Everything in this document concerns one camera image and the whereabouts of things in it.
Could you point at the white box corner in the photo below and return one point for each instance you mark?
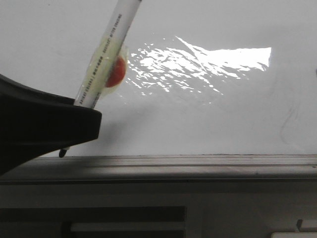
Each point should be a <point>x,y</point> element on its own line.
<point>294,235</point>

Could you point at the white black-tipped marker pen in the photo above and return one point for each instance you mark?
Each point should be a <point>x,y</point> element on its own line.
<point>113,37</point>

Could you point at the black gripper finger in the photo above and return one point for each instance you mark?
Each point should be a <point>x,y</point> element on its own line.
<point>33,123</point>

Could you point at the white slotted base panel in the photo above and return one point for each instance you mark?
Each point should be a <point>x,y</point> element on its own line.
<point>226,209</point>

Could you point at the red round magnet with tape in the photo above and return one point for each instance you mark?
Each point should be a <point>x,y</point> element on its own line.
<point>105,72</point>

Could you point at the aluminium whiteboard frame rail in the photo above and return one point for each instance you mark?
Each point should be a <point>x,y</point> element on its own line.
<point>162,168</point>

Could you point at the white whiteboard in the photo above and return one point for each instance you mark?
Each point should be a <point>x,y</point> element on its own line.
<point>204,76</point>

